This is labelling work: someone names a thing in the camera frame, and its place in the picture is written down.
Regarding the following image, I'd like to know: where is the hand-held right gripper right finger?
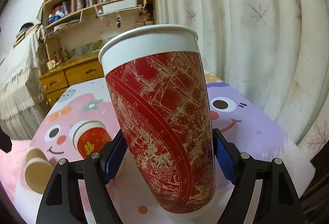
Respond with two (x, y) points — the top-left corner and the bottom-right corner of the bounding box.
(212, 128), (302, 224)

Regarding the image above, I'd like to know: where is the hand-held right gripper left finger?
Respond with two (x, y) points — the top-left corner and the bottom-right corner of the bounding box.
(36, 129), (126, 224)

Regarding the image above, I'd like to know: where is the large red patterned paper cup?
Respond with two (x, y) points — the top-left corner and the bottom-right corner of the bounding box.
(99, 24), (216, 220)

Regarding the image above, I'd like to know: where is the small red paper cup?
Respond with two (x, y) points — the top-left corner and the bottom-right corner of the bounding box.
(72, 121), (127, 176)

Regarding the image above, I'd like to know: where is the brown paper cup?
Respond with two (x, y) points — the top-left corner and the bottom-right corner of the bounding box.
(25, 147), (55, 194)

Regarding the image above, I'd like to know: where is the cartoon printed table cover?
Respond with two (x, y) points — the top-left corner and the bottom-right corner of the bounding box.
(15, 72), (316, 224)

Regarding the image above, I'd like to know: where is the wooden drawer cabinet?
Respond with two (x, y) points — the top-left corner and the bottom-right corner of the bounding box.
(39, 56), (106, 108)

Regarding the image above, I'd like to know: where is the pink blanket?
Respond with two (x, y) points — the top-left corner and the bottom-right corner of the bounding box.
(0, 140), (32, 204)

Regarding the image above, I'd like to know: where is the left hand-held gripper finger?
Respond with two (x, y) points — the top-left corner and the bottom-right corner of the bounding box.
(0, 125), (12, 153)

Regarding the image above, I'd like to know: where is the beige lace cloth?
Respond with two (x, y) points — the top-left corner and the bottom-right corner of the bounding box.
(0, 24), (47, 137)

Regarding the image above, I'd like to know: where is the white leaf print curtain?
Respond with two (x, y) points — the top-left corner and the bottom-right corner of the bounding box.
(153, 0), (329, 158)

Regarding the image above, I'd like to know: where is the white rectangular tray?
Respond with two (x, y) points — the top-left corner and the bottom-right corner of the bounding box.
(102, 0), (137, 14)

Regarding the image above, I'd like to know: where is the wooden shelf unit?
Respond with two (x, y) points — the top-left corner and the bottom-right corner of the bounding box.
(43, 0), (158, 65)

